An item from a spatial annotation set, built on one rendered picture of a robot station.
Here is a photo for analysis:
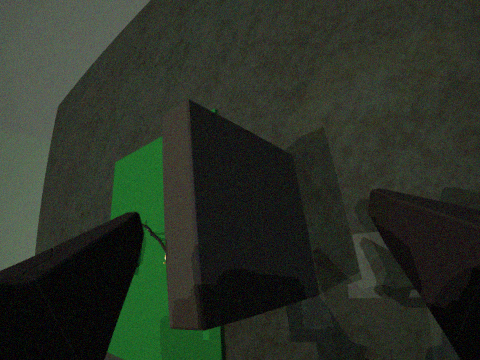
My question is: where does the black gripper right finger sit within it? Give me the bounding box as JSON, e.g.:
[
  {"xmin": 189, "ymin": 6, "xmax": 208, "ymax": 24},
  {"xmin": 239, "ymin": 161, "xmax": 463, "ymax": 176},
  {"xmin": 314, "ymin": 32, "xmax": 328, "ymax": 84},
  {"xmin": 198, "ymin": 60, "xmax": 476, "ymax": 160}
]
[{"xmin": 368, "ymin": 189, "xmax": 480, "ymax": 360}]

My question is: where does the green circuit board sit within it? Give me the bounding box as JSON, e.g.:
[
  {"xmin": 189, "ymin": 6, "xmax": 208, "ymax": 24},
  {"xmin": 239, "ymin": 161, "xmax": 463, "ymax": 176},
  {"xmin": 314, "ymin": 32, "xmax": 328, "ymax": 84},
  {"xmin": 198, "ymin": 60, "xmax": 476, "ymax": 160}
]
[{"xmin": 107, "ymin": 137, "xmax": 224, "ymax": 360}]

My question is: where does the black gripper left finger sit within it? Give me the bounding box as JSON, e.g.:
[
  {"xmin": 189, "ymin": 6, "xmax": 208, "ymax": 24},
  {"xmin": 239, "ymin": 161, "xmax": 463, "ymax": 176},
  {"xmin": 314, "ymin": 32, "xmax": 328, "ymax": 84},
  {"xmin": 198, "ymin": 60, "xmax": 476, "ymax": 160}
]
[{"xmin": 0, "ymin": 212, "xmax": 144, "ymax": 360}]

